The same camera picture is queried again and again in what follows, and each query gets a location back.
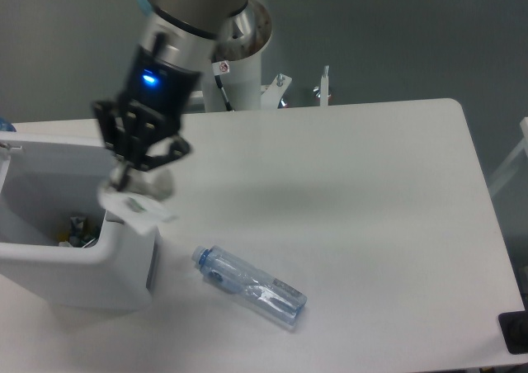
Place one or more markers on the black clamp at table edge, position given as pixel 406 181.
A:
pixel 514 331

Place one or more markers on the trash pile inside bin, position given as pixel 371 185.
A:
pixel 81 233

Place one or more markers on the blue object at left edge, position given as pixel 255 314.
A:
pixel 6 125

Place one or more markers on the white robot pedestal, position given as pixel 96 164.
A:
pixel 233 79

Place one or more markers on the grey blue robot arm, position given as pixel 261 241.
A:
pixel 183 33

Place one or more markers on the white frame at right edge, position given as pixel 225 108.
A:
pixel 511 165

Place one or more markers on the clear plastic water bottle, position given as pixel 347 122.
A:
pixel 255 287

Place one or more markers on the white paper wrapper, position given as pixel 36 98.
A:
pixel 142 204

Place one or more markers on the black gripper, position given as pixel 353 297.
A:
pixel 155 93

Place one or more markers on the white plastic trash can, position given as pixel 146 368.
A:
pixel 46 179

